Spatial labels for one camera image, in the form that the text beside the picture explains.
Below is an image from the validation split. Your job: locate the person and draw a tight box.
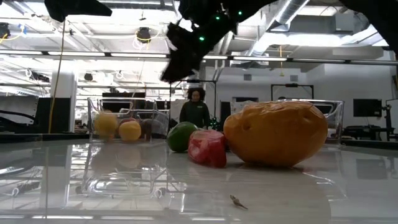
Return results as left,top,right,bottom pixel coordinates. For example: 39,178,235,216
178,87,211,129

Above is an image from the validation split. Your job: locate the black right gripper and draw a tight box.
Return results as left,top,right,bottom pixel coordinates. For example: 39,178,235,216
160,15,236,83

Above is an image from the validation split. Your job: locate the clear plastic fruit bin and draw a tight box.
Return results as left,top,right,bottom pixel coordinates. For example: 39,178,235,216
87,96,170,144

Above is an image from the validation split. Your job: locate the black round ceiling device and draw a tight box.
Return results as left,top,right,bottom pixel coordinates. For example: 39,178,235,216
136,27,152,44

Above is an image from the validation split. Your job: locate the small brown stem scrap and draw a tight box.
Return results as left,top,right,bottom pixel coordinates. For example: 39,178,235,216
229,194,249,210

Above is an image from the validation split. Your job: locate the green lime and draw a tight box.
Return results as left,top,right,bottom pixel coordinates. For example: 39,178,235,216
166,121,199,153

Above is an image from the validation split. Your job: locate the yellow hanging cable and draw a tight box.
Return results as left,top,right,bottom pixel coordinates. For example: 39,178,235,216
48,20,66,134

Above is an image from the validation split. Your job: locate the clear plastic vegetable bin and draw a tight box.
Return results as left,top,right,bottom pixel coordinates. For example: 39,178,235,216
229,98,345,146

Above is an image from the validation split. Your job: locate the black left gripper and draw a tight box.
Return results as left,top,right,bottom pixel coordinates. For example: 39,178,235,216
44,0,113,23

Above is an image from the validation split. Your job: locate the yellow lemon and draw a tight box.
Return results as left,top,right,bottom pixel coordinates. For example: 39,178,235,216
94,110,119,139

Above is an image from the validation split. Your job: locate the large brown potato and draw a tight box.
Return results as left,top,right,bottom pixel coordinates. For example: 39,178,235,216
223,100,329,168

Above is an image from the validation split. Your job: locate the silver ventilation duct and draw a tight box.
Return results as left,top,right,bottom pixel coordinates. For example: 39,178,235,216
248,0,312,57

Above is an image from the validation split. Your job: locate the orange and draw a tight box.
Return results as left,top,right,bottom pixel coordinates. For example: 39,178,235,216
118,120,142,142

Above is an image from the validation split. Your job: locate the red bell pepper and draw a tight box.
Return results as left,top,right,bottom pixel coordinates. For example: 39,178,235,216
187,129,228,169

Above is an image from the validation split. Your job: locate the black metal stand frame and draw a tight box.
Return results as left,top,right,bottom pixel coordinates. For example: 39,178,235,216
271,83,314,101

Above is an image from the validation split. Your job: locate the black monitor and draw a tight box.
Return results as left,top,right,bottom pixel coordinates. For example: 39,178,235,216
353,98,383,118

